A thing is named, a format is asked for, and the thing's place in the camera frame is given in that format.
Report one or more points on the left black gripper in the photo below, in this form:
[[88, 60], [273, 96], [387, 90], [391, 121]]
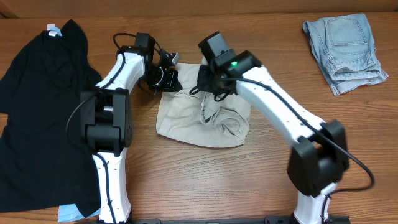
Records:
[[170, 81]]

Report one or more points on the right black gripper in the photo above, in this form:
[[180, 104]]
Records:
[[204, 81]]

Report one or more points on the beige shorts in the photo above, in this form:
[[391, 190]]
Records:
[[200, 120]]

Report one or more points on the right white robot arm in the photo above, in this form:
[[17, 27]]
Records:
[[318, 152]]

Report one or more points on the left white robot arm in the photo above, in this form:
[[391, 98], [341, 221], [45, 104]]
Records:
[[106, 121]]

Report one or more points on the folded light blue jeans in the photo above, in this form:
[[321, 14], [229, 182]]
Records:
[[344, 49]]

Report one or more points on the black t-shirt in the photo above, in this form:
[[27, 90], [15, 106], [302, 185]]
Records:
[[42, 162]]

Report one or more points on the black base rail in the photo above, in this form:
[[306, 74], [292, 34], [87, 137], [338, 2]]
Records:
[[242, 220]]

